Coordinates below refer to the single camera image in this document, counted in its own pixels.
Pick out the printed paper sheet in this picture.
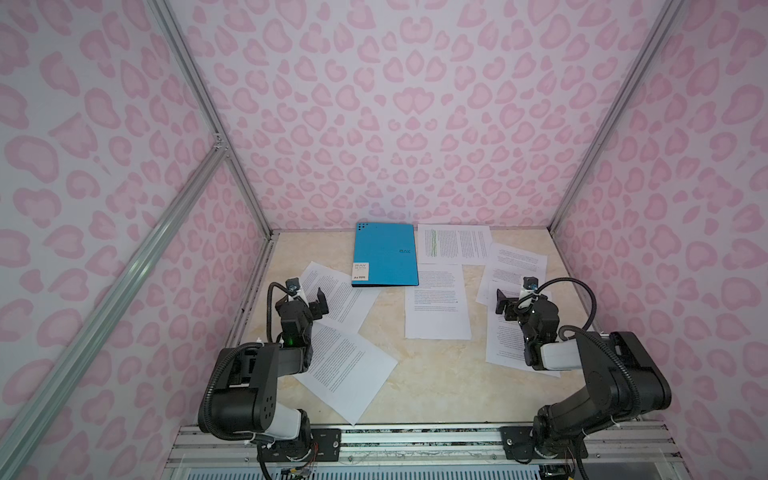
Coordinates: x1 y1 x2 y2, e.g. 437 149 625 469
405 264 472 341

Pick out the blue black file folder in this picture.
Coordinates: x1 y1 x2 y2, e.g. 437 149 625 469
351 222 419 288

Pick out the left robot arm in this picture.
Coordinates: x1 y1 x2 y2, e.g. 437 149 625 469
198 278 329 461

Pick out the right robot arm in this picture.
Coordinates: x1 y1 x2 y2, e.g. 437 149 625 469
494 287 672 466

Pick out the green highlighted paper sheet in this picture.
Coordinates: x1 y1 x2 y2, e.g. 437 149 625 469
417 224 493 265

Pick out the left diagonal aluminium strut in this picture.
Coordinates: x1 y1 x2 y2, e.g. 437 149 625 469
1 145 228 479

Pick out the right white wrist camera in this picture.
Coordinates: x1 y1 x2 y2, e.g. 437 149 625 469
519 276 539 300

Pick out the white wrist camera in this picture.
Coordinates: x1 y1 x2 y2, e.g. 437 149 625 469
285 277 309 305
519 276 539 300

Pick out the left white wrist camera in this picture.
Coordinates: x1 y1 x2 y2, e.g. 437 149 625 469
285 277 309 305

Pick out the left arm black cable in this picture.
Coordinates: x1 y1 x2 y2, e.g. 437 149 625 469
265 281 293 344

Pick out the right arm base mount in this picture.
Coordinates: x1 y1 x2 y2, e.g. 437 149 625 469
499 425 589 464

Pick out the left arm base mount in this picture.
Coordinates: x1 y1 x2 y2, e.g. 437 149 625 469
257 427 342 463

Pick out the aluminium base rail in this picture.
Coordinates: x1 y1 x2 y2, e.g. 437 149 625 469
162 421 690 479

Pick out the left corner aluminium post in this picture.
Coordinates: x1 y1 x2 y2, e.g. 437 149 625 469
147 0 273 239

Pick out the corner aluminium post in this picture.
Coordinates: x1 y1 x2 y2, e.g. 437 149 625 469
547 0 687 237
147 0 273 239

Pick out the right corner aluminium post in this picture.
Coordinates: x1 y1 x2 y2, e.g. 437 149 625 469
547 0 687 237

